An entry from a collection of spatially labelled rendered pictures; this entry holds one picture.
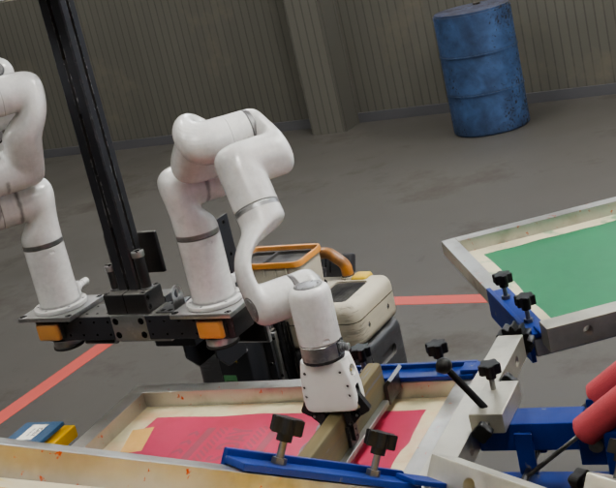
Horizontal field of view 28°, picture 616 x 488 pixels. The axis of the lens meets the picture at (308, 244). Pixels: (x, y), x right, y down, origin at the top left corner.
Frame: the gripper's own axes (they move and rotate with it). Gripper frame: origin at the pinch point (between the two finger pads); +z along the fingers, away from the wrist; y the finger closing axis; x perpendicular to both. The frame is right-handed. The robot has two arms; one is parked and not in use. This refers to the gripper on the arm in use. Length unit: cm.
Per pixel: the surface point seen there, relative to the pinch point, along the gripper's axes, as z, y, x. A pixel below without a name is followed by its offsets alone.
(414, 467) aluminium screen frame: 2.6, -15.4, 7.5
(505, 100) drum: 77, 134, -638
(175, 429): 5.9, 44.3, -14.9
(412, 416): 6.0, -6.4, -17.8
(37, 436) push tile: 4, 76, -10
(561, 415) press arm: -2.5, -39.8, 0.1
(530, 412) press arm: -2.5, -34.3, -1.2
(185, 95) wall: 56, 447, -752
